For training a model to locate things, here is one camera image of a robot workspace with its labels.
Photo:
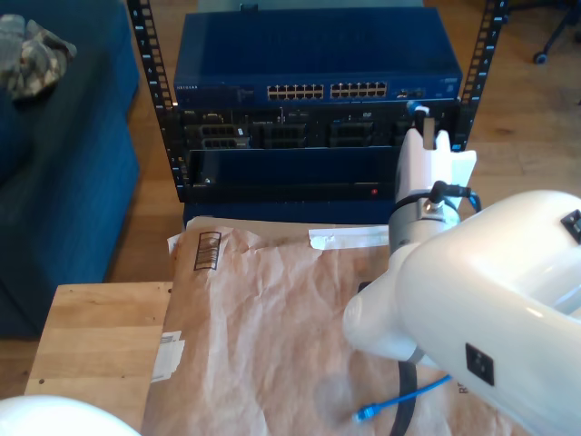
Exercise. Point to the office chair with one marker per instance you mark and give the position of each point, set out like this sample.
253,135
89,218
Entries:
556,32

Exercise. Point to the brown paper mailer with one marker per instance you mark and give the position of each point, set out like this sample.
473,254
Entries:
249,318

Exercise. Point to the blue base under rack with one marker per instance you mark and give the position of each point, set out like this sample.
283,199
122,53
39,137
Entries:
272,211

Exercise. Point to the camouflage cloth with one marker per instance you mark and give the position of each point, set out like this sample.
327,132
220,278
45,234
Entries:
32,59

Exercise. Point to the black rack server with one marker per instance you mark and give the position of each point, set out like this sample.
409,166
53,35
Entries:
354,131

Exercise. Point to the blue network switch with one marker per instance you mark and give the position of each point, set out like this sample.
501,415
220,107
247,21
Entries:
318,45

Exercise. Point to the black equipment rack frame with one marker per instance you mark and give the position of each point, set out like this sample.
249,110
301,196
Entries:
154,68

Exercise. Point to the blue sofa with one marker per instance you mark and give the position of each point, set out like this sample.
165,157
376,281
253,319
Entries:
68,181

